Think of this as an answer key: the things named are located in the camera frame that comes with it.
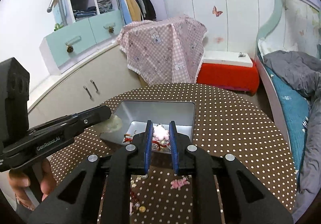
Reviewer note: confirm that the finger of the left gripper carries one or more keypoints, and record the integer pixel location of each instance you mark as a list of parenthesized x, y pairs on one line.
[(82, 118)]

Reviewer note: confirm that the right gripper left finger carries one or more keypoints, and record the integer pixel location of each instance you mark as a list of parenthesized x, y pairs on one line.
[(98, 190)]

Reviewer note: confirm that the pink plush charm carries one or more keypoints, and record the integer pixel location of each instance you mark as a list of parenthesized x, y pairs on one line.
[(160, 133)]

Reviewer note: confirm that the hanging clothes row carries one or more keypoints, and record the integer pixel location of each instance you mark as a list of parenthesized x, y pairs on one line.
[(136, 10)]

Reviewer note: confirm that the pink checkered bear cloth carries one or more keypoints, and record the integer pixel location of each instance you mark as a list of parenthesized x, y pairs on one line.
[(167, 51)]

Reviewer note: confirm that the teal drawer unit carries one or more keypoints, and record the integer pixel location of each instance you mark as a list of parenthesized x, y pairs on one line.
[(67, 46)]

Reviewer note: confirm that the small pink charm on table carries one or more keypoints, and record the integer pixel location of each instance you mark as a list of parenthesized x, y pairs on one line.
[(179, 183)]

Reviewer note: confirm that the black metal tin box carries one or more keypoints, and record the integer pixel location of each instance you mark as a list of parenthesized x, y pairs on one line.
[(134, 116)]

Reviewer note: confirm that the grey duvet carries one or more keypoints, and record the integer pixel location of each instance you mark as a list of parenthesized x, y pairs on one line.
[(296, 78)]

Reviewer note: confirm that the red storage box white lid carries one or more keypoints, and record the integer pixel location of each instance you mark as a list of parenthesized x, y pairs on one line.
[(230, 71)]

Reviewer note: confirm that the teal bed sheet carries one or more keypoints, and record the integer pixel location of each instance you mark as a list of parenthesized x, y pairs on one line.
[(295, 109)]

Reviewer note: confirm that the teal bunk bed frame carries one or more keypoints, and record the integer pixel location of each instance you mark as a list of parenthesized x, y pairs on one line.
[(292, 25)]

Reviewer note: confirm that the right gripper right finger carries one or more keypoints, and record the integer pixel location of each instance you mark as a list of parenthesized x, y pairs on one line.
[(224, 190)]

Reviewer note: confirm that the pile of mixed jewelry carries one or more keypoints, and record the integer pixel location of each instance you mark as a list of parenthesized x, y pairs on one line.
[(157, 146)]

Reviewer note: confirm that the person's left hand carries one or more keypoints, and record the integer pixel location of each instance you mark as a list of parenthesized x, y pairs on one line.
[(21, 185)]

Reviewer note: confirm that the beige low cabinet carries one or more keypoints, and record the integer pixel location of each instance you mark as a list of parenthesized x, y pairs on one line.
[(97, 78)]

